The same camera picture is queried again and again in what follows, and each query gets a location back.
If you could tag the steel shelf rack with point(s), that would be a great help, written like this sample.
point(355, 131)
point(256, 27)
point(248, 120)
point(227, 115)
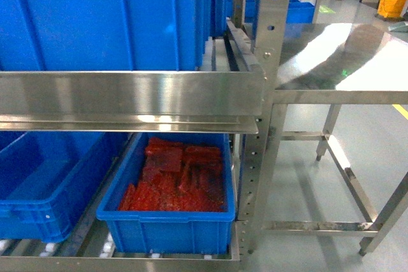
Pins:
point(231, 92)

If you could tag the red parts pile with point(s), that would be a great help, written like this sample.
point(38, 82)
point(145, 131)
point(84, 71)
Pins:
point(177, 177)

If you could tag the blue bin with red parts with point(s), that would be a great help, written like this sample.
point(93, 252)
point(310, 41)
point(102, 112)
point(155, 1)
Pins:
point(168, 232)

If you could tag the blue empty bin lower shelf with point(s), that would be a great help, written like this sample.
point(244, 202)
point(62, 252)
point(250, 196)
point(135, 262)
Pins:
point(49, 178)

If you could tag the large blue bin upper shelf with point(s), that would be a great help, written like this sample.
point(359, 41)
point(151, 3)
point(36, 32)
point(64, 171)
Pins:
point(101, 35)

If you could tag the steel work table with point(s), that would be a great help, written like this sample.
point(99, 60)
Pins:
point(340, 64)

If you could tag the yellow mop bucket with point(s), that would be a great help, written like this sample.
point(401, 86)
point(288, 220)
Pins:
point(390, 8)

